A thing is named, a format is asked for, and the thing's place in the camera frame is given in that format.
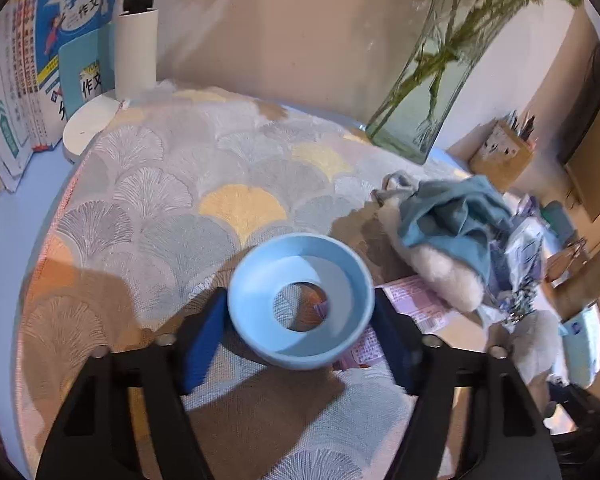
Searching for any white desk lamp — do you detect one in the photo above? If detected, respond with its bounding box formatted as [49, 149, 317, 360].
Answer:
[62, 0, 160, 165]

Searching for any fluffy beige scrunchie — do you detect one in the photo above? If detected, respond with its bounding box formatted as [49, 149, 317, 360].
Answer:
[507, 310, 563, 386]

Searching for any light blue ring bowl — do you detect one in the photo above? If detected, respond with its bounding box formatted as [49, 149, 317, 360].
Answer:
[227, 232, 376, 372]

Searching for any large blue cover book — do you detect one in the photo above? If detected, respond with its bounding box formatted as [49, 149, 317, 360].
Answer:
[32, 0, 131, 93]

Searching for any small teal book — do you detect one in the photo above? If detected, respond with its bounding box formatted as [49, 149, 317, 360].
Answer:
[58, 22, 118, 122]

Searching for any fan-patterned tablecloth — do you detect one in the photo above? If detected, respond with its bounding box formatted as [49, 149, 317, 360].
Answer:
[15, 80, 600, 480]

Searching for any bunch of pens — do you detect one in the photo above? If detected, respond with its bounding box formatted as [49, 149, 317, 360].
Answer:
[502, 109, 538, 151]

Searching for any white plush toy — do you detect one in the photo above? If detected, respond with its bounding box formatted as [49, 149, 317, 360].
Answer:
[375, 172, 486, 312]

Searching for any checkered scrunchie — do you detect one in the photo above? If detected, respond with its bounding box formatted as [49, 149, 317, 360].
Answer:
[495, 280, 538, 323]

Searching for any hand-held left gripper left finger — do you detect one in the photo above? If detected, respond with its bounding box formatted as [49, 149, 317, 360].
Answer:
[35, 287, 229, 480]

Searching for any teal cloth pouch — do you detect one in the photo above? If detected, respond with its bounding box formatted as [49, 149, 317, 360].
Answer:
[397, 175, 516, 296]

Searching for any flat translucent printed packet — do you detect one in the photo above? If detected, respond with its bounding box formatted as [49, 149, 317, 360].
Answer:
[325, 275, 468, 368]

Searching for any small brown handbag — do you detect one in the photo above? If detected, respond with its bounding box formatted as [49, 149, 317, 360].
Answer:
[542, 237, 600, 323]

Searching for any purple white snack bag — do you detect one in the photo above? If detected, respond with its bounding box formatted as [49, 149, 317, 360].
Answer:
[485, 195, 551, 311]

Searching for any light blue tissue pack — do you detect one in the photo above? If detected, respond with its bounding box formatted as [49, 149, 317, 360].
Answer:
[557, 305, 600, 388]

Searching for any dark monitor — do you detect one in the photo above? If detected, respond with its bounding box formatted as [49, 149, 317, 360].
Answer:
[562, 40, 600, 171]

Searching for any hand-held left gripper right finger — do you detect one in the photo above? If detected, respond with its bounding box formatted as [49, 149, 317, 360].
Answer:
[372, 300, 563, 480]

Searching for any glass vase with green stems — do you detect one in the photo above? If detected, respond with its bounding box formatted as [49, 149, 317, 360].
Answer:
[380, 0, 586, 146]

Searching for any row of books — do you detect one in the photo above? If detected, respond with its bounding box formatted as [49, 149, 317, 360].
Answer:
[0, 0, 63, 196]

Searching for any wooden pen holder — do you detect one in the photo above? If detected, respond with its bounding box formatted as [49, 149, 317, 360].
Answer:
[469, 119, 536, 193]

